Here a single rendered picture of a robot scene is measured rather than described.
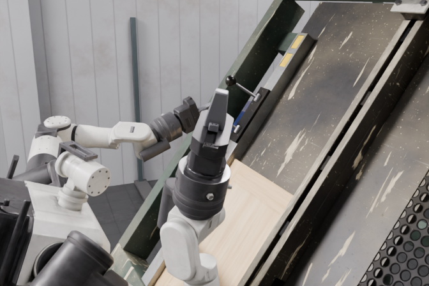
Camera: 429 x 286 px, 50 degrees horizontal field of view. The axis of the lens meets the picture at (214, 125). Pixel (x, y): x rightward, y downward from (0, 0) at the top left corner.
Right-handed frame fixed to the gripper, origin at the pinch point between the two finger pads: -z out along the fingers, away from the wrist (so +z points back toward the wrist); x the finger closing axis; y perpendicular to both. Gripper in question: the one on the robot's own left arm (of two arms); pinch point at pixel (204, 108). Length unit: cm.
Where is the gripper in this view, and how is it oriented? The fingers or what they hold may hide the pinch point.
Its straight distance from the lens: 152.8
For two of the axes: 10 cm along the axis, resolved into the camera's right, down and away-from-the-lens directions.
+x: 3.1, 8.6, 4.0
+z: -8.4, 4.5, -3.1
